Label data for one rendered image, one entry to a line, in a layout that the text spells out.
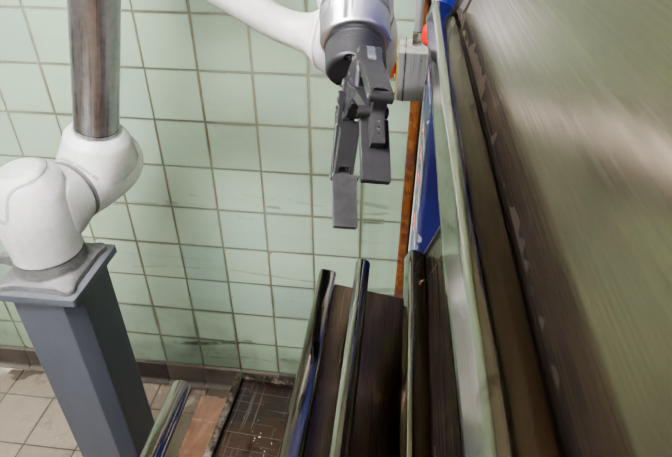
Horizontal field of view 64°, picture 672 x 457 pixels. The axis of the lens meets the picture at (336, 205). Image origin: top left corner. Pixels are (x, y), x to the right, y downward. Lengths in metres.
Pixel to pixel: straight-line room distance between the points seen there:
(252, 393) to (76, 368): 0.47
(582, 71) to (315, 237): 1.58
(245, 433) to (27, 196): 0.67
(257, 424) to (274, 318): 0.82
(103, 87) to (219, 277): 0.89
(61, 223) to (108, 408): 0.57
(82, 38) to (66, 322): 0.64
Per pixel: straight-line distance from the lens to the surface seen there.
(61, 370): 1.58
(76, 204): 1.34
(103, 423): 1.71
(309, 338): 0.55
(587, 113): 0.19
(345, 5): 0.69
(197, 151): 1.68
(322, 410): 0.53
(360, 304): 0.54
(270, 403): 1.29
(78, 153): 1.37
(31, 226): 1.30
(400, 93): 1.11
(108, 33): 1.24
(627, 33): 0.19
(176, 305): 2.12
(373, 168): 0.53
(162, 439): 0.83
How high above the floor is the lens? 1.84
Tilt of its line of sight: 34 degrees down
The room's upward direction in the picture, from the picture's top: straight up
